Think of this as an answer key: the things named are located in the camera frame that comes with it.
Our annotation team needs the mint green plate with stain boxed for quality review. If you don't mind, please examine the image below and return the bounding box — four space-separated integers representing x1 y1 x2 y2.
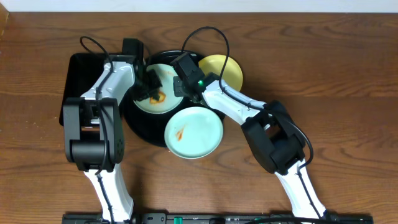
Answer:
134 63 183 114

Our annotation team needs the yellow plate with stain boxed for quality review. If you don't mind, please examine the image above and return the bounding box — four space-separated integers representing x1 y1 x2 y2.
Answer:
198 54 243 91

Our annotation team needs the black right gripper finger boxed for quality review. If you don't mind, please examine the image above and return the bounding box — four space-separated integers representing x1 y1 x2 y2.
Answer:
135 89 159 101
146 69 162 90

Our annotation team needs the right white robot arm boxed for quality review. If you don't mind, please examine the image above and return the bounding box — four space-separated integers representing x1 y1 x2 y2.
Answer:
154 52 326 219

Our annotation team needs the black rectangular tray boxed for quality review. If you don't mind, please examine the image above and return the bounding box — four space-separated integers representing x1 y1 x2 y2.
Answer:
58 52 131 127

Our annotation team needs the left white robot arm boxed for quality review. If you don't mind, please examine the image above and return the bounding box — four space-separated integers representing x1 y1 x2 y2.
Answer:
62 38 162 223

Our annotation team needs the black round tray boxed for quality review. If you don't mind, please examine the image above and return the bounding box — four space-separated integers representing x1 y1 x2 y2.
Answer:
120 50 205 147

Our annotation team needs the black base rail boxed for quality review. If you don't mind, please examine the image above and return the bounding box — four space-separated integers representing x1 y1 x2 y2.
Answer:
62 212 374 224

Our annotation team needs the yellow green scrub sponge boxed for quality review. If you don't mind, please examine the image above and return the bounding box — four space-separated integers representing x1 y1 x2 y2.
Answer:
149 91 167 105

